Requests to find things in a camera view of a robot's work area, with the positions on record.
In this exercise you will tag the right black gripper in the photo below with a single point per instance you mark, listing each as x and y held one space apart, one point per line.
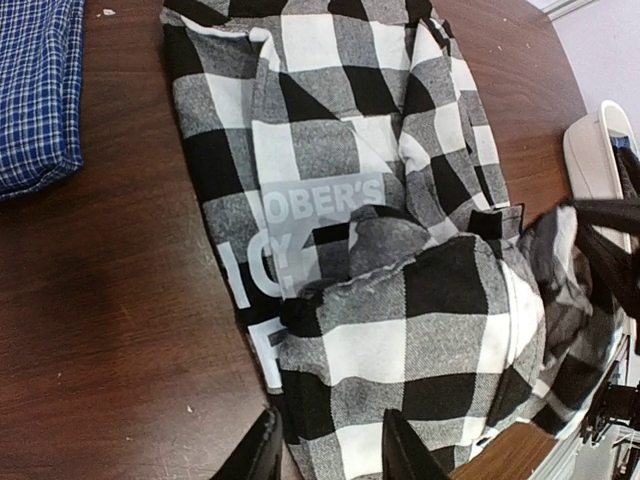
618 269

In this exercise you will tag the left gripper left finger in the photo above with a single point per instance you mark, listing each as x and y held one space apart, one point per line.
258 456

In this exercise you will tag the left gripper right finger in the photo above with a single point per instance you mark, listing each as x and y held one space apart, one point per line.
404 456

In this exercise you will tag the black white checked shirt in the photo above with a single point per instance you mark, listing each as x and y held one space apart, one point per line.
353 195

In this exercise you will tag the white plastic basket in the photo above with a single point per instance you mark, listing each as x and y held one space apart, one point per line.
589 154

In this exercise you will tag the folded blue shirt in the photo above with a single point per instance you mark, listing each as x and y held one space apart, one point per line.
41 83

